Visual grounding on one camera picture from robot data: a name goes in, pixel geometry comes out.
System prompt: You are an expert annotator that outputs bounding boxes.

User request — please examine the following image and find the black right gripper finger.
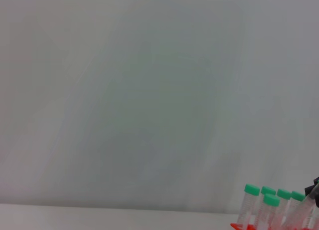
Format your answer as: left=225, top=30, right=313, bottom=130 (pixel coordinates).
left=304, top=176, right=319, bottom=208

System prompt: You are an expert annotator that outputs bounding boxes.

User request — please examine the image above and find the orange test tube rack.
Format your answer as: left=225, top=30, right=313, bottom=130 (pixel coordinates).
left=230, top=222, right=319, bottom=230

